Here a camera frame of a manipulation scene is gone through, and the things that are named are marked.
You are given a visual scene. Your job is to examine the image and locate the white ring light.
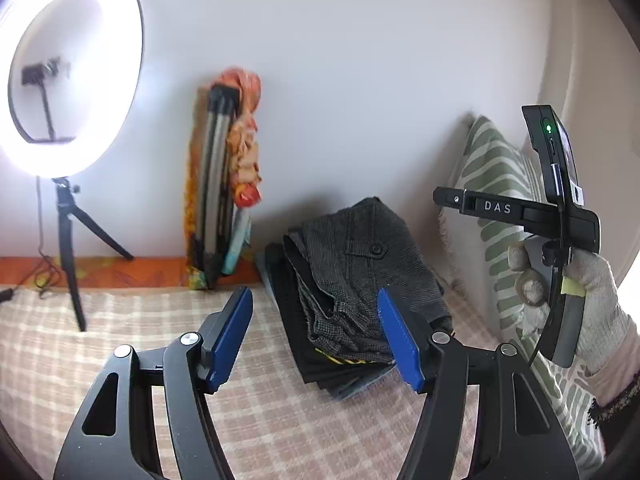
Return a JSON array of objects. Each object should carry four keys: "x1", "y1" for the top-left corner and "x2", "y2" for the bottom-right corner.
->
[{"x1": 1, "y1": 0, "x2": 143, "y2": 178}]

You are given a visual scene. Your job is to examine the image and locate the phone clamp in ring light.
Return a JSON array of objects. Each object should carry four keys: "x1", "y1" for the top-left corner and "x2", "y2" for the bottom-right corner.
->
[{"x1": 21, "y1": 58, "x2": 73, "y2": 144}]

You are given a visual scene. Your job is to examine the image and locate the orange bed sheet edge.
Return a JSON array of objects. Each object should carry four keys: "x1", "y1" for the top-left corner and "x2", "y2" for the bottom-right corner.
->
[{"x1": 1, "y1": 257, "x2": 260, "y2": 289}]

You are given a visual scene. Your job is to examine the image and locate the right forearm dark sleeve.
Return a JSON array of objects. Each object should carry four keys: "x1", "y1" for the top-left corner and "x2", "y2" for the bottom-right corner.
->
[{"x1": 587, "y1": 318, "x2": 640, "y2": 461}]

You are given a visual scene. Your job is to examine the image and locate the folded blue jeans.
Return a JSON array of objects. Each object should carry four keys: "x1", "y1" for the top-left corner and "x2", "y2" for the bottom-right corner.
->
[{"x1": 256, "y1": 243, "x2": 393, "y2": 401}]

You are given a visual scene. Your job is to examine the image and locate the folded silver tripod stand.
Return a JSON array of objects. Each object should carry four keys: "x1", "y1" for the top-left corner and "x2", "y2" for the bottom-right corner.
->
[{"x1": 191, "y1": 84, "x2": 240, "y2": 289}]

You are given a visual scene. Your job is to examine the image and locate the grey houndstooth pants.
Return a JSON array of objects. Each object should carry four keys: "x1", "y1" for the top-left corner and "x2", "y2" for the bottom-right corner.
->
[{"x1": 282, "y1": 197, "x2": 452, "y2": 364}]

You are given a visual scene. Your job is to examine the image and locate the black mini tripod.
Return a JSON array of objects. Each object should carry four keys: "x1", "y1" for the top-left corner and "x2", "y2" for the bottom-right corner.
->
[{"x1": 51, "y1": 174, "x2": 136, "y2": 334}]

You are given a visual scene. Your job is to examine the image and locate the green striped pillow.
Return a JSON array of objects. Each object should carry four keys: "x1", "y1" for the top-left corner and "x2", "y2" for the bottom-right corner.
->
[{"x1": 439, "y1": 116, "x2": 604, "y2": 479}]

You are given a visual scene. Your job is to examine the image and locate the black garment yellow stripes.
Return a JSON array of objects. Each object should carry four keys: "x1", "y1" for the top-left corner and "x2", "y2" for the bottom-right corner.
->
[{"x1": 263, "y1": 242, "x2": 402, "y2": 391}]

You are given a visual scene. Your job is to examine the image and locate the black power cable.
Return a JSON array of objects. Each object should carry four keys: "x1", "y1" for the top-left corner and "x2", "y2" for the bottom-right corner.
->
[{"x1": 0, "y1": 176, "x2": 61, "y2": 306}]

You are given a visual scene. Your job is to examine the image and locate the right gloved hand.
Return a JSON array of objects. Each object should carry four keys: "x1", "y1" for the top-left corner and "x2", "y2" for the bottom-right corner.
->
[{"x1": 508, "y1": 237, "x2": 639, "y2": 375}]

